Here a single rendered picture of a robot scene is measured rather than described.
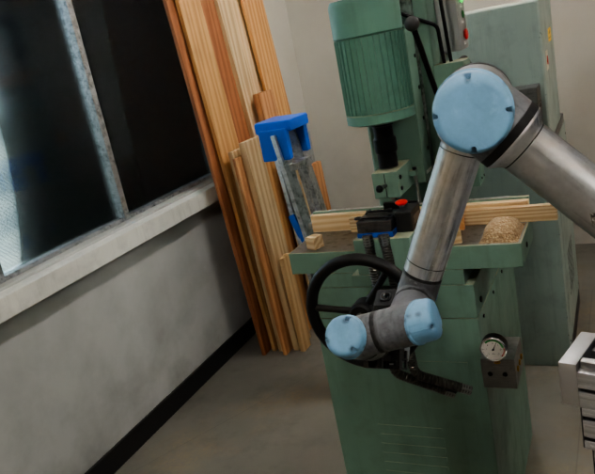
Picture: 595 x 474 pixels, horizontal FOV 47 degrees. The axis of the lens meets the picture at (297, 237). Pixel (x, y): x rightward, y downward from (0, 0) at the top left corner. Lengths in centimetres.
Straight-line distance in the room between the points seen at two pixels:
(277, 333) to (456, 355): 170
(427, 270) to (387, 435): 81
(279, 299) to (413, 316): 218
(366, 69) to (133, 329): 160
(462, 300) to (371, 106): 52
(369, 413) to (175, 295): 139
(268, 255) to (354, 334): 209
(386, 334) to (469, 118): 40
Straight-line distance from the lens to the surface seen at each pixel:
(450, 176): 121
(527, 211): 178
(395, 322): 119
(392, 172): 178
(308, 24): 440
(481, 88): 102
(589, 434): 145
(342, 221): 193
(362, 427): 200
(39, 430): 257
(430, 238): 125
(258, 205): 317
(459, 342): 178
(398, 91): 174
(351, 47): 173
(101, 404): 277
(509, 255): 166
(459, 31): 202
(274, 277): 328
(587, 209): 108
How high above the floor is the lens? 144
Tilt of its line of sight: 16 degrees down
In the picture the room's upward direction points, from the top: 11 degrees counter-clockwise
